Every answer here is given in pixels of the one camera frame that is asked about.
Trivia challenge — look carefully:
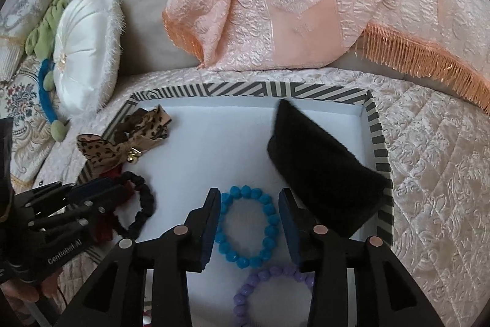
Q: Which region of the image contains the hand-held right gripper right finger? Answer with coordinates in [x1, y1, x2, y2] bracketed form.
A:
[278, 188, 447, 327]

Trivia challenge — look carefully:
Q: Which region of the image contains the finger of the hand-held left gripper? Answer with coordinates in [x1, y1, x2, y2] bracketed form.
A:
[14, 179, 129, 216]
[26, 192, 128, 240]

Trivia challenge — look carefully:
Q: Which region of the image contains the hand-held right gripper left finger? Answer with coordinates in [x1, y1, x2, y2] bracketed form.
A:
[61, 188, 222, 327]

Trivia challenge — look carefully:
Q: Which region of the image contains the blue bead bracelet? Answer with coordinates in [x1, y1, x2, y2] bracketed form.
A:
[214, 186, 279, 268]

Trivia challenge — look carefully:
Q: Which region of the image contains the black scrunchie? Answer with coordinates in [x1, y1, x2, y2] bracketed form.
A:
[113, 172, 156, 238]

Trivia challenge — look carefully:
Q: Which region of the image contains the purple bead bracelet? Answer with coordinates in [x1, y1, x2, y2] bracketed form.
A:
[233, 265, 316, 327]

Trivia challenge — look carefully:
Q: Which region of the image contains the striped cardboard box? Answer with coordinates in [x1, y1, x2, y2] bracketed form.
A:
[77, 82, 395, 327]

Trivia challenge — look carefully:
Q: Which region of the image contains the person's left hand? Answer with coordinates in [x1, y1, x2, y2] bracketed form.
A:
[0, 266, 60, 305]

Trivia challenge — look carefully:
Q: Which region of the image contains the leopard print hair bow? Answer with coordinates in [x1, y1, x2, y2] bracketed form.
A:
[76, 105, 173, 176]

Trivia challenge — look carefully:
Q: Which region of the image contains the black furry cloth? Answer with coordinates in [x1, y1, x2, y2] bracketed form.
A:
[267, 99, 391, 239]

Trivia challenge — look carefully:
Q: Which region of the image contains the floral embroidered cushion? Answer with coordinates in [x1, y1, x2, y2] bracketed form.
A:
[0, 55, 71, 182]

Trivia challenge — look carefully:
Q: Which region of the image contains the white round satin cushion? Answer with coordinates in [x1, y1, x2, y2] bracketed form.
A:
[54, 0, 125, 117]

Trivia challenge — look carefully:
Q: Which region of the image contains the green and blue plush toy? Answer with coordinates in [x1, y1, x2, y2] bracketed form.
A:
[25, 0, 71, 142]

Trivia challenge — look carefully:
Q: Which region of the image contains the ornate bolster pillow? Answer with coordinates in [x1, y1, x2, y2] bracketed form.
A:
[0, 0, 67, 82]

